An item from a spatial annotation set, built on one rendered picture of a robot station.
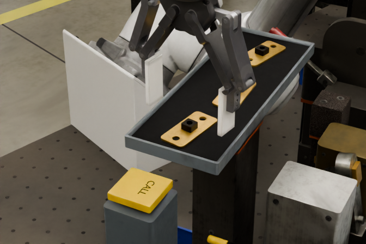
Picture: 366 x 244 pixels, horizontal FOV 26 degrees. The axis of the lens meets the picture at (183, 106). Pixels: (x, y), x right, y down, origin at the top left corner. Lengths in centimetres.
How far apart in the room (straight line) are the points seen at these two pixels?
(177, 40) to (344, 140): 62
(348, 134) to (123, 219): 42
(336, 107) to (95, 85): 67
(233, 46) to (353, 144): 33
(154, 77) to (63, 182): 73
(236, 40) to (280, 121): 100
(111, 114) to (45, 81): 180
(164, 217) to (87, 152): 87
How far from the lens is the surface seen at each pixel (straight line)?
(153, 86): 107
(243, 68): 96
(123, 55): 173
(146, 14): 102
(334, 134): 123
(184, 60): 174
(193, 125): 106
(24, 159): 184
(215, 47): 97
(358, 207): 119
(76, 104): 187
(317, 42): 149
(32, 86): 349
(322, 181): 108
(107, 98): 173
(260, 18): 164
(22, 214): 168
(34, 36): 392
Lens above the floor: 176
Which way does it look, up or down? 32 degrees down
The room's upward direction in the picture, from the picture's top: straight up
